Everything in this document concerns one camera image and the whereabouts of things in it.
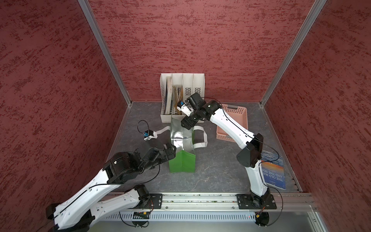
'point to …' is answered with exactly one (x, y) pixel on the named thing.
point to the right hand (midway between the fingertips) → (188, 122)
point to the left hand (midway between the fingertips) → (168, 155)
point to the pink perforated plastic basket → (239, 113)
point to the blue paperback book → (273, 171)
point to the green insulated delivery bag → (182, 138)
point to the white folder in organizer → (168, 98)
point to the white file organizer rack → (176, 87)
